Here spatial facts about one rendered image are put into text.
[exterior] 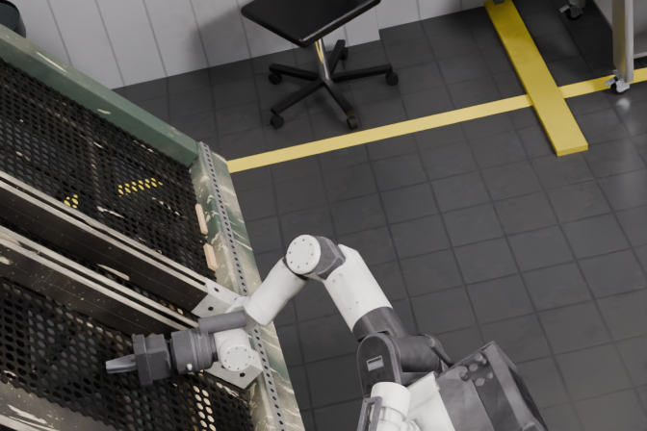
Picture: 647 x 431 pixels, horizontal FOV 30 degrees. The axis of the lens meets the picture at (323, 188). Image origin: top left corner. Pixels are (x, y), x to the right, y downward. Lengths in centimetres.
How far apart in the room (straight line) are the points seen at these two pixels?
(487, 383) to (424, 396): 12
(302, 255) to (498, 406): 54
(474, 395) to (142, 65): 376
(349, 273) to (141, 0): 328
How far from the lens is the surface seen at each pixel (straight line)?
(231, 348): 245
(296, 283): 242
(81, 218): 278
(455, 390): 212
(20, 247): 254
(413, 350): 225
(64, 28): 553
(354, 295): 230
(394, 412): 203
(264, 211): 473
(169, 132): 353
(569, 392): 391
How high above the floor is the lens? 299
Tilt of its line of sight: 39 degrees down
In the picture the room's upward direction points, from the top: 13 degrees counter-clockwise
